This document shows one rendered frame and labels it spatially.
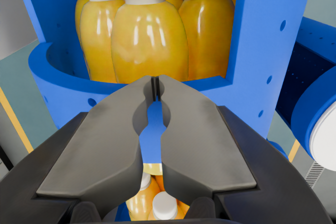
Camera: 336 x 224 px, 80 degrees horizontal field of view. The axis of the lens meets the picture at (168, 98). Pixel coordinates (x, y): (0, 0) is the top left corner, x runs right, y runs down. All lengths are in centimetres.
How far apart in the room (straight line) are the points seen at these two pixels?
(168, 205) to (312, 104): 36
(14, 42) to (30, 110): 148
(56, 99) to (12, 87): 174
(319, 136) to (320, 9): 123
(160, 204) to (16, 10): 48
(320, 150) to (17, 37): 70
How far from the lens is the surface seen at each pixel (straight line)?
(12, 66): 182
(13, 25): 55
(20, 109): 203
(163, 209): 36
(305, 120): 53
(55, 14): 31
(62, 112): 18
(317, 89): 53
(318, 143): 55
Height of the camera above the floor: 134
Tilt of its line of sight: 57 degrees down
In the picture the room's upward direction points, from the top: 178 degrees clockwise
